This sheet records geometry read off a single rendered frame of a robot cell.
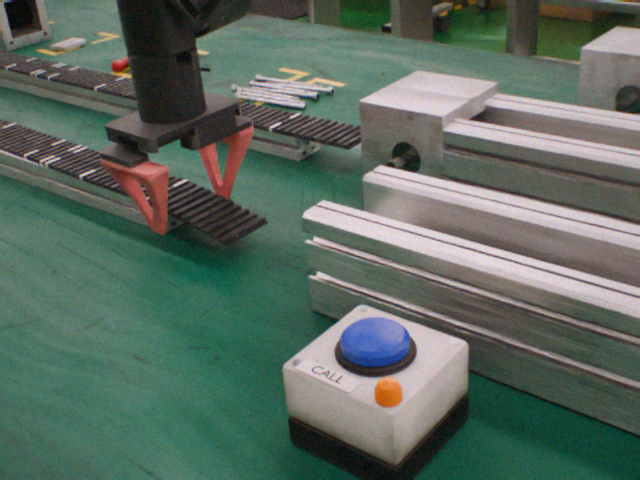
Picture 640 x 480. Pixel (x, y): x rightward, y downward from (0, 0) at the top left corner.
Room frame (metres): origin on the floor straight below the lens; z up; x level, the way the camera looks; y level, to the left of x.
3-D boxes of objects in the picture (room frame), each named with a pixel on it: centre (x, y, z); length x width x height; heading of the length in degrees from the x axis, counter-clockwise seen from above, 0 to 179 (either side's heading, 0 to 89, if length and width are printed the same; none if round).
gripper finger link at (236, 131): (0.71, 0.10, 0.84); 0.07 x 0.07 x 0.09; 47
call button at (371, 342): (0.40, -0.03, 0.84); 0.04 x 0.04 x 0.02
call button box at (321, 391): (0.40, -0.03, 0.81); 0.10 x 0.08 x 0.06; 139
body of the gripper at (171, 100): (0.69, 0.12, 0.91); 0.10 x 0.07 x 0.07; 137
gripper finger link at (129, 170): (0.67, 0.13, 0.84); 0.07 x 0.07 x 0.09; 47
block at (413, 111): (0.74, -0.10, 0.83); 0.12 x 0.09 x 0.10; 139
